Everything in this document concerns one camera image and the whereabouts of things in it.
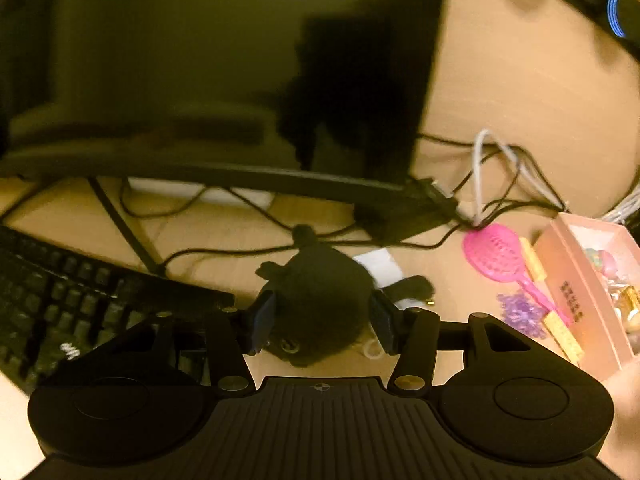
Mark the pink hairbrush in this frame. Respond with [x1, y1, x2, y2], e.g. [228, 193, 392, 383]
[462, 223, 571, 326]

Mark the thick black cable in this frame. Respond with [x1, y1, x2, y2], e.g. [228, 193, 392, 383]
[89, 176, 163, 275]

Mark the white cable loop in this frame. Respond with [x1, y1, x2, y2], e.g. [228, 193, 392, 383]
[472, 130, 568, 226]

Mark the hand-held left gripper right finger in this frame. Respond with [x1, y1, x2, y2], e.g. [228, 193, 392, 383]
[369, 290, 538, 396]

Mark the purple crystal snowflake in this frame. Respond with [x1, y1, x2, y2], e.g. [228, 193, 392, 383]
[496, 292, 548, 339]

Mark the yellow comb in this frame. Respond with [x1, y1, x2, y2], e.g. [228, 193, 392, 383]
[519, 236, 586, 366]

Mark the thin black cable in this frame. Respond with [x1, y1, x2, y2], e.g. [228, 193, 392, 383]
[119, 178, 361, 261]
[417, 132, 568, 213]

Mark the pink cardboard box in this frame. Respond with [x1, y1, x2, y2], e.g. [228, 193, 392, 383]
[532, 211, 640, 378]

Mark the gold wrapped candy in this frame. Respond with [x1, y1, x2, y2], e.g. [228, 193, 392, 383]
[610, 285, 640, 321]

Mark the black keyboard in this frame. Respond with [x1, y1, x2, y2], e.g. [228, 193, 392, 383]
[0, 225, 236, 396]

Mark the black plush toy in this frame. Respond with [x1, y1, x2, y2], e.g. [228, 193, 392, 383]
[255, 224, 435, 368]

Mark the black computer monitor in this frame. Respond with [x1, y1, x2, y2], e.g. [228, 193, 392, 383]
[0, 0, 448, 206]

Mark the white cable bundle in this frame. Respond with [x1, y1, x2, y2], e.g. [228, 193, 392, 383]
[600, 187, 640, 223]

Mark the black adapter box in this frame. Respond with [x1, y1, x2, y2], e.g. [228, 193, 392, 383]
[354, 180, 458, 246]

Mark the pastel trinket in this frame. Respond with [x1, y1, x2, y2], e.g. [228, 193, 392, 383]
[582, 247, 618, 276]

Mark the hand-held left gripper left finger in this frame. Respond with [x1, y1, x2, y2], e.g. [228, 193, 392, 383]
[102, 290, 277, 395]

